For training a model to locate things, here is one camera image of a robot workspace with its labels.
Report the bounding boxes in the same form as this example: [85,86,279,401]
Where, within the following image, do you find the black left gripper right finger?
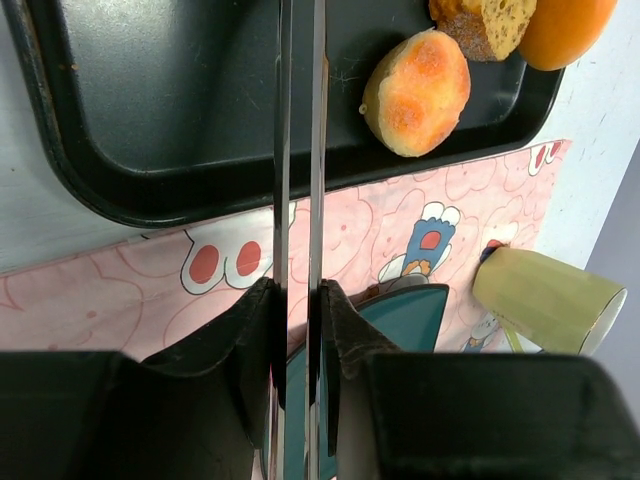
[321,280,639,479]

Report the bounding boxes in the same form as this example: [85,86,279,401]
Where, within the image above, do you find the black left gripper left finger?
[1,278,273,479]

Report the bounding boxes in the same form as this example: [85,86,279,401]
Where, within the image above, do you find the metal tongs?
[267,1,329,479]

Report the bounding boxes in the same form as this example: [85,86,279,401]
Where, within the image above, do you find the right bread slice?
[428,0,537,62]

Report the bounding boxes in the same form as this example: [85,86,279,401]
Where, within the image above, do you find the dark teal square plate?
[284,284,449,480]

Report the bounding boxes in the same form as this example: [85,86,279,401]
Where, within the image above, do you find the pink bunny placemat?
[1,140,569,356]

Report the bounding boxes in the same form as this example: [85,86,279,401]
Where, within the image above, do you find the green paper cup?
[472,246,628,355]

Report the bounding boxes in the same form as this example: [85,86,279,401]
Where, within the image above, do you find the black baking tray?
[2,1,562,228]

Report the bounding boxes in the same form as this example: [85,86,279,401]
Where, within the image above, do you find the small round bun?
[359,29,471,157]

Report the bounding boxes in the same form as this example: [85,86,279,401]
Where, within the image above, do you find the orange glossy bun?
[518,0,617,71]

